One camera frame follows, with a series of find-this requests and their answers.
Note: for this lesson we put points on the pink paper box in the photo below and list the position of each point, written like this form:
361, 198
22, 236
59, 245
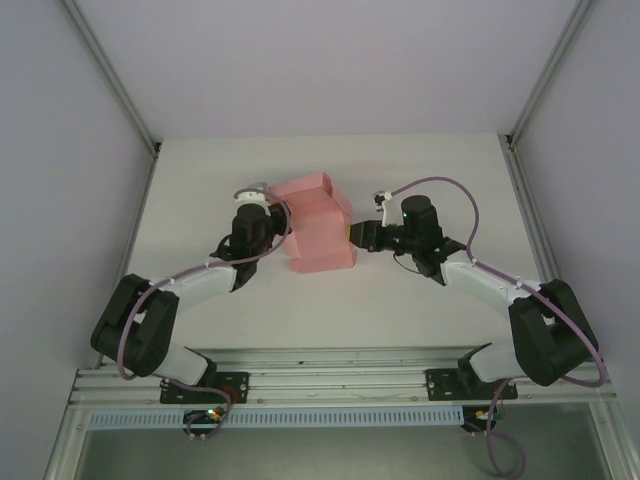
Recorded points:
320, 240

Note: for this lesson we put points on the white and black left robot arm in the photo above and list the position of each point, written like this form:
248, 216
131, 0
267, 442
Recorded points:
200, 282

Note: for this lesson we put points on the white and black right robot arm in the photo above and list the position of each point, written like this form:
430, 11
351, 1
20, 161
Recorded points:
480, 282

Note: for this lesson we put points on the small circuit board with leds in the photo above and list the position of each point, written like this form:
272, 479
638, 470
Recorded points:
480, 415
210, 414

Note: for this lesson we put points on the aluminium table side rail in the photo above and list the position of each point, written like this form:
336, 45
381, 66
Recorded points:
137, 220
537, 225

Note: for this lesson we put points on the aluminium mounting rail beam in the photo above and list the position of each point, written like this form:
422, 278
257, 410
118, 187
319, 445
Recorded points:
340, 375

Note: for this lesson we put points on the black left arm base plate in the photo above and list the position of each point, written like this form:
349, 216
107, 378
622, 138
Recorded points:
237, 387

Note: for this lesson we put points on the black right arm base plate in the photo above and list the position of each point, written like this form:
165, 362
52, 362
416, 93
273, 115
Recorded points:
440, 385

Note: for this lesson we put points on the aluminium frame post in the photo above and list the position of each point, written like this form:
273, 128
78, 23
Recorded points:
549, 70
110, 70

